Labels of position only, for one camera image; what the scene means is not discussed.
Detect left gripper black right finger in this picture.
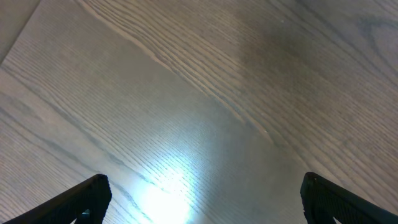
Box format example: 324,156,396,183
300,172,397,224

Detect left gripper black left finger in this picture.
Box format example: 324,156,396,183
6,174,112,224

